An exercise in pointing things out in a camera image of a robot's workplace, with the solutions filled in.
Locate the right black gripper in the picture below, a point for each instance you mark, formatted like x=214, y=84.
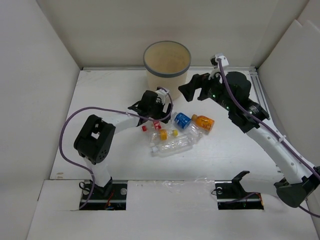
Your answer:
x=198, y=81

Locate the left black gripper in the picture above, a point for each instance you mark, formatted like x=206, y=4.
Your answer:
x=161, y=114

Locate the clear bottle red label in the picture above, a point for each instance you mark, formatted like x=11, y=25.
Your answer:
x=150, y=126

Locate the clear bottle yellow cap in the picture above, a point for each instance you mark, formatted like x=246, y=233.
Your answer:
x=160, y=135

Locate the orange juice bottle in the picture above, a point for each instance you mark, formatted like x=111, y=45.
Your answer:
x=203, y=122

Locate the clear bottle large blue label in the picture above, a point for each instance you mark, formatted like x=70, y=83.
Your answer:
x=187, y=126

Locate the clear bottle white cap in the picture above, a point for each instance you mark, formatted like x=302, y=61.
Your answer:
x=173, y=146

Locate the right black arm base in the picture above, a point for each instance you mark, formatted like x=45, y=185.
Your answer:
x=230, y=195

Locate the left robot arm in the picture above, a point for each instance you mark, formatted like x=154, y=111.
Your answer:
x=94, y=140

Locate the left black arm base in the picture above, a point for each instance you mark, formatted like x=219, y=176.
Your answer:
x=114, y=200

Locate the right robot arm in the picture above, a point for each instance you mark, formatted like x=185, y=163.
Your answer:
x=231, y=91

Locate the beige bin with grey rim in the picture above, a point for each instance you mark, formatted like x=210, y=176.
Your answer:
x=167, y=64

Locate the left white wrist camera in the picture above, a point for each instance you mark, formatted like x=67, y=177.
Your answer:
x=163, y=101

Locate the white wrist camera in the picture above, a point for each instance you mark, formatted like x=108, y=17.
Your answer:
x=163, y=101
x=219, y=60

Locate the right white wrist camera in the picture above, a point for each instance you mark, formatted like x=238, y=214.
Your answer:
x=219, y=60

